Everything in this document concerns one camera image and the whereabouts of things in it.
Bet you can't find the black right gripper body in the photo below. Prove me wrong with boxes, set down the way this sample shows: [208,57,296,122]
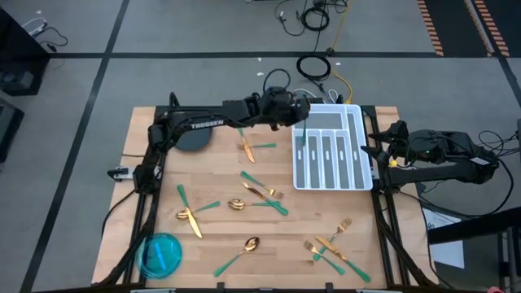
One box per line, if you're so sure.
[392,136,420,166]

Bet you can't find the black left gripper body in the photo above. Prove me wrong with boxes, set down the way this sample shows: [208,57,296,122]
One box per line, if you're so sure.
[260,85,312,132]

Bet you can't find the gold knife green handle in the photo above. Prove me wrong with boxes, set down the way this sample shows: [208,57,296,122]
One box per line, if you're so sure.
[237,127,256,164]
[176,184,204,239]
[314,235,372,283]
[241,181,290,216]

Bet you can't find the gold spoon green handle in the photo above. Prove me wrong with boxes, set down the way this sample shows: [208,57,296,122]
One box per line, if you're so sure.
[175,200,222,221]
[226,198,282,211]
[212,236,261,278]

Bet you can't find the white cutlery tray grey pads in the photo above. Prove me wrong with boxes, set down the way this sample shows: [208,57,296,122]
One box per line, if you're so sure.
[291,103,374,191]

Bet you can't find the black round plate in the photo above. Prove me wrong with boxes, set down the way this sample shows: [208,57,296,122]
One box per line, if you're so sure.
[173,124,214,153]

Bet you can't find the black table bar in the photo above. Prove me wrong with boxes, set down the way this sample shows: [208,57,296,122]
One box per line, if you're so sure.
[427,206,521,293]

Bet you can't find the white paper sheet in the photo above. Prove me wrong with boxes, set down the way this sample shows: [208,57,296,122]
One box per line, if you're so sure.
[422,206,466,270]

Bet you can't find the black mat orange striped edges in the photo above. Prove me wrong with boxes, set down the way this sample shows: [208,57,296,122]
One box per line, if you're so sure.
[415,0,521,58]

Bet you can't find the blue transparent round plate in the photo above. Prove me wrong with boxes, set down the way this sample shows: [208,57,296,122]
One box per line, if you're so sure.
[135,232,184,280]

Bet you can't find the black desk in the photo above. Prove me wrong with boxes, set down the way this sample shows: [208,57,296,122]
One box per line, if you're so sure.
[0,7,50,97]

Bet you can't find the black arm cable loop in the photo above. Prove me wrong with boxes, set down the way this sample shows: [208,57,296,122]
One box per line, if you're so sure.
[263,68,292,93]

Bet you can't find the black coiled cable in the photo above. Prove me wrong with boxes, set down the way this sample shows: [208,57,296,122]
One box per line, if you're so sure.
[296,54,331,81]
[300,7,331,33]

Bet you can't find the yellow cable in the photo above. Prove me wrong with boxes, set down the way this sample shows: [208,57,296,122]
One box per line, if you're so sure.
[330,0,353,105]

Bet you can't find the black cable bundle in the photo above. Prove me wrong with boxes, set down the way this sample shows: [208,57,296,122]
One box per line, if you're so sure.
[476,129,521,159]

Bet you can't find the thin black cable white plug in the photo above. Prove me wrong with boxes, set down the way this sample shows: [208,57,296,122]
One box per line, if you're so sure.
[273,0,307,37]

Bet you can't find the grey clamp bracket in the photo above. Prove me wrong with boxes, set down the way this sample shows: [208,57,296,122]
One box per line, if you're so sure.
[107,165,136,182]

